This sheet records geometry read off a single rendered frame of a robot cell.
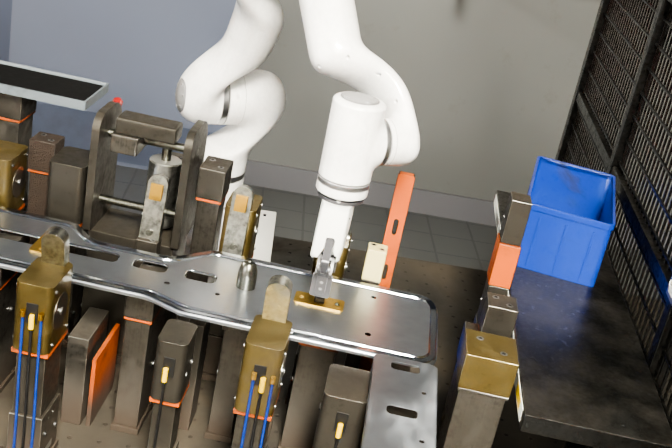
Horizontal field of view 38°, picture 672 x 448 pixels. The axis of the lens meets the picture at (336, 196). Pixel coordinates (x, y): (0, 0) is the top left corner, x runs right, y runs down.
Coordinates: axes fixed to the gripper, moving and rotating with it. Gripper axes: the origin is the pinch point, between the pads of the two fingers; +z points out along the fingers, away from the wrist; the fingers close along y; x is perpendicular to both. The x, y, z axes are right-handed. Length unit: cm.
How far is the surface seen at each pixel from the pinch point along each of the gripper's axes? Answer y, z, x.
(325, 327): 8.0, 4.4, 2.2
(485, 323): 3.9, -0.3, 27.1
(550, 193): -54, -4, 42
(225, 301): 6.8, 4.5, -14.5
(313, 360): 1.9, 14.7, 1.2
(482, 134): -300, 63, 51
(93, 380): 6.8, 25.0, -34.6
